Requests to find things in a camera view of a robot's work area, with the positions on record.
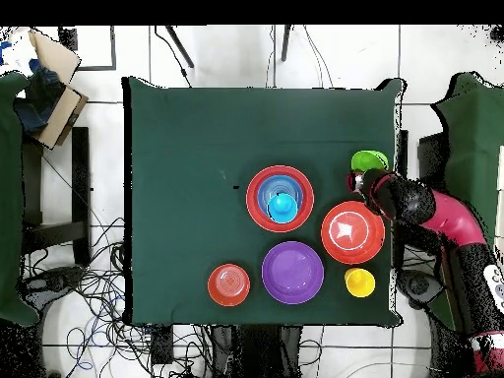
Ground green cloth covered table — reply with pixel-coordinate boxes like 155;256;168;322
428;72;504;332
0;72;40;328

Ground dark green tablecloth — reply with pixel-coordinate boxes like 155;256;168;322
122;76;407;328

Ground small blue bowl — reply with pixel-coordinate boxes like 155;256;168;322
256;174;304;221

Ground large orange bowl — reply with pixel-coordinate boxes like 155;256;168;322
320;201;386;266
245;164;315;233

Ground green bowl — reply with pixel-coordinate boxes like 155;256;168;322
350;150;390;173

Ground blue cloth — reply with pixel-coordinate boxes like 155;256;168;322
13;64;66;135

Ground black stand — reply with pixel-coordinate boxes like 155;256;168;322
416;131;450;186

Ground blue cup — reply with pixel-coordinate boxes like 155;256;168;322
266;192;299;224

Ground tangle of black cables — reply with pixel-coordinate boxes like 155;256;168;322
19;216;216;378

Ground black tripod leg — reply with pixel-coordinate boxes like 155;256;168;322
164;25;196;69
280;25;292;63

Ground black stool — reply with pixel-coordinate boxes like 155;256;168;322
21;126;93;269

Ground cardboard box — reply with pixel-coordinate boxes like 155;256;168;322
15;29;90;151

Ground small orange bowl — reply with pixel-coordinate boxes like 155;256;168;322
207;263;251;307

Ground grey pedestal foot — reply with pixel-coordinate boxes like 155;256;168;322
19;265;86;312
397;269;446;308

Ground yellow cup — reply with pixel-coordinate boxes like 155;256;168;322
345;268;377;299

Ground black box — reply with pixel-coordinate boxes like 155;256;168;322
151;324;175;366

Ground dark grey frame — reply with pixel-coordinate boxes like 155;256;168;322
58;25;118;72

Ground purple bowl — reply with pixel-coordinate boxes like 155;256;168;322
261;240;325;305

